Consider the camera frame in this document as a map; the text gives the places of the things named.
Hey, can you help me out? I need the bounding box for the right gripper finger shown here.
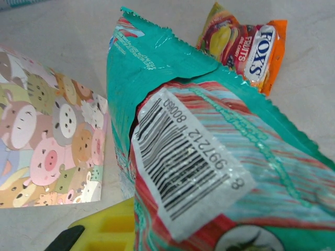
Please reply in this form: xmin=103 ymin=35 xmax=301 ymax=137
xmin=44 ymin=197 xmax=137 ymax=251

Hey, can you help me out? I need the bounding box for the animal print paper bag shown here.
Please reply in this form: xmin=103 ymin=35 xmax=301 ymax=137
xmin=0 ymin=44 xmax=109 ymax=209

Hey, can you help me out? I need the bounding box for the teal striped candy bag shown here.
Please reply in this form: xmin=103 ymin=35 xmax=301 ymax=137
xmin=106 ymin=6 xmax=335 ymax=251

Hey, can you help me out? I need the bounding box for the orange fruits candy bag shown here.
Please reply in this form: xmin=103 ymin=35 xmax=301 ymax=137
xmin=195 ymin=2 xmax=288 ymax=97

